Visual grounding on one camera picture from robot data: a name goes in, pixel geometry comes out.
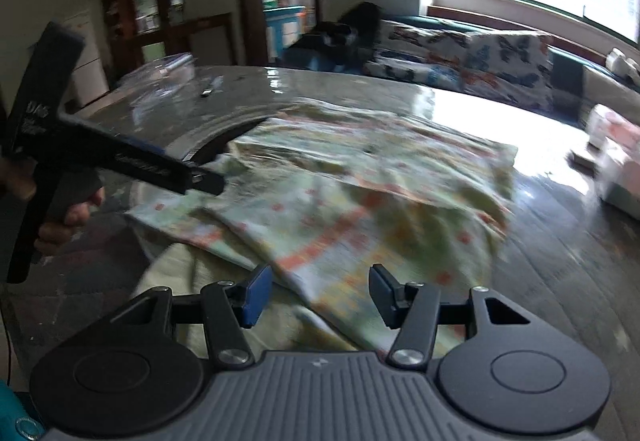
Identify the teal sofa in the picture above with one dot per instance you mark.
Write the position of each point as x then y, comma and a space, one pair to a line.
570, 71

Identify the green patterned jacket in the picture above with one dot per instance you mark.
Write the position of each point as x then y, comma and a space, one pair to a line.
350, 201

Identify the large butterfly print pillow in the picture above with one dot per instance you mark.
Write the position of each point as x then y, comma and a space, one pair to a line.
510, 66

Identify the wooden glass door cabinet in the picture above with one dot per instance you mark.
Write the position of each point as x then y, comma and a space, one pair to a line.
145, 6

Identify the blue cabinet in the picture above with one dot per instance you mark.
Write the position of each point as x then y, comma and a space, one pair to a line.
282, 33

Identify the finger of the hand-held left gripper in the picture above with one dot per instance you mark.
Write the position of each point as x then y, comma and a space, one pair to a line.
145, 146
150, 171

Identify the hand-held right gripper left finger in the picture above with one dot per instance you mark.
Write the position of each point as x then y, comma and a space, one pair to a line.
255, 296

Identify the person's left hand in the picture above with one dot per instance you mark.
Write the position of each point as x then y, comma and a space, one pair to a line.
72, 216

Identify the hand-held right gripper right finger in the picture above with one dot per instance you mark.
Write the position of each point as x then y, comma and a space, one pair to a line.
382, 293

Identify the clear plastic clamshell container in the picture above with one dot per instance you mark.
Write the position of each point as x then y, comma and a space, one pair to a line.
160, 68

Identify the teal plastic object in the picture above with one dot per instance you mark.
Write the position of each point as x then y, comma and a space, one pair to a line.
20, 411

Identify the black clothes pile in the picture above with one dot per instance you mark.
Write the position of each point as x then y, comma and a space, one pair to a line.
340, 36

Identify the pink tissue pack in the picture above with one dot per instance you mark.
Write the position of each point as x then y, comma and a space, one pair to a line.
607, 126

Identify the black marker pen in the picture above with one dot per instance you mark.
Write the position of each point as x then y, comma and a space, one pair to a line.
211, 89

